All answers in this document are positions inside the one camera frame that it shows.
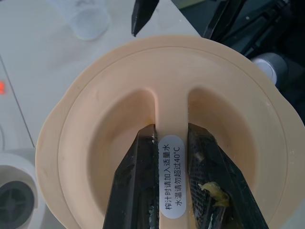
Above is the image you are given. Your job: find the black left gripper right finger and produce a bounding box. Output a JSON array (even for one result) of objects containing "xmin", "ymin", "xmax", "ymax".
[{"xmin": 186, "ymin": 123, "xmax": 270, "ymax": 229}]

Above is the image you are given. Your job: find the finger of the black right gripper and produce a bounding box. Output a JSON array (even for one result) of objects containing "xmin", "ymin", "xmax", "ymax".
[
  {"xmin": 131, "ymin": 0, "xmax": 159, "ymax": 37},
  {"xmin": 202, "ymin": 0, "xmax": 241, "ymax": 40}
]

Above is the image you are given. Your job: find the beige blender lid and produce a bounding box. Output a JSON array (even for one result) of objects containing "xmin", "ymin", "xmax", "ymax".
[{"xmin": 35, "ymin": 35, "xmax": 301, "ymax": 229}]

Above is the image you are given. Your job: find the white device with red light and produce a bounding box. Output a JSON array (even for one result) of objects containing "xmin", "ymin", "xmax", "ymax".
[{"xmin": 0, "ymin": 53, "xmax": 36, "ymax": 151}]

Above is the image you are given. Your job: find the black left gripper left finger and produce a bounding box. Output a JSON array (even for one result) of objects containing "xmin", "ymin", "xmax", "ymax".
[{"xmin": 102, "ymin": 124, "xmax": 160, "ymax": 229}]

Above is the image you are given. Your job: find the white blender base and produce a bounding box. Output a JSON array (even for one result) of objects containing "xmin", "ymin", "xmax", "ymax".
[{"xmin": 0, "ymin": 147, "xmax": 46, "ymax": 229}]

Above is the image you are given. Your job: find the clear plastic cup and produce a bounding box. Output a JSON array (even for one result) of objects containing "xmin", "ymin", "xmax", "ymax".
[{"xmin": 53, "ymin": 0, "xmax": 112, "ymax": 40}]

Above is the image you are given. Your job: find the grey cylinder with white end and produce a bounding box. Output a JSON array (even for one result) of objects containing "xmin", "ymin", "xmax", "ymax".
[{"xmin": 252, "ymin": 53, "xmax": 287, "ymax": 84}]

